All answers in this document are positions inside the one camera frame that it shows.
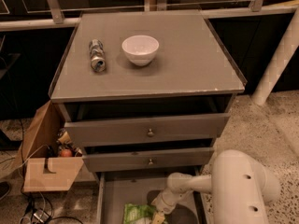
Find white diagonal support pole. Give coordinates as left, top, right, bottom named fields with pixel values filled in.
left=251, top=9, right=299, bottom=105

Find white ceramic bowl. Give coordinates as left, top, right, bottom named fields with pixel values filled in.
left=121, top=35, right=160, bottom=66

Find red round item in box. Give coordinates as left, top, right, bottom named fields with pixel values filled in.
left=60, top=149, right=73, bottom=157

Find tan packet in box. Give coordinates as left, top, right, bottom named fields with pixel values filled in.
left=57, top=129, right=71, bottom=145

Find grey middle drawer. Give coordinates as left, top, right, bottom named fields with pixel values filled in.
left=83, top=147, right=214, bottom=172

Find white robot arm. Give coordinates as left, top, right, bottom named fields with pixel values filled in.
left=151, top=149, right=281, bottom=224

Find grey top drawer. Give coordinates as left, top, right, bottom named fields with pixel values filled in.
left=64, top=113, right=230, bottom=147

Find green rice chip bag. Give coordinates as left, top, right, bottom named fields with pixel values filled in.
left=122, top=203, right=168, bottom=224

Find crushed aluminium drink can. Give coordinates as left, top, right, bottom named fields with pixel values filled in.
left=89, top=39, right=106, bottom=72

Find metal railing frame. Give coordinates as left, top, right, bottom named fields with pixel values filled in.
left=0, top=0, right=298, bottom=31

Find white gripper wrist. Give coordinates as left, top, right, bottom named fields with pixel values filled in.
left=151, top=189, right=181, bottom=224

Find grey bottom drawer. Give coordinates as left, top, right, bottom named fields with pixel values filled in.
left=96, top=167, right=210, bottom=224

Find small power adapter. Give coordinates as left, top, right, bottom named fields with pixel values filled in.
left=33, top=209, right=50, bottom=224

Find grey drawer cabinet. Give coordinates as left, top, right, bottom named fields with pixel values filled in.
left=49, top=10, right=248, bottom=224

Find brown cardboard box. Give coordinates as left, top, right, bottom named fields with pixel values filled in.
left=13, top=102, right=83, bottom=192

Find grey drawer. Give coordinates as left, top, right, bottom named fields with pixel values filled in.
left=83, top=147, right=214, bottom=172
left=64, top=113, right=230, bottom=147
left=96, top=167, right=210, bottom=224

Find black floor cables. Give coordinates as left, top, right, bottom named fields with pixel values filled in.
left=0, top=119, right=85, bottom=224

